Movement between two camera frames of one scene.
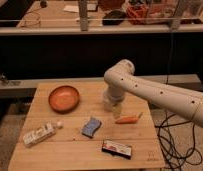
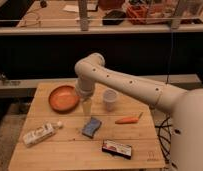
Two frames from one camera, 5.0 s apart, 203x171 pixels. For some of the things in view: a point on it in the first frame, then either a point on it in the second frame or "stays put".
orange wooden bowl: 64,99 stays put
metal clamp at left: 4,81 stays put
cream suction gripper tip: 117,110 -> 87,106
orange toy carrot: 128,119 stays put
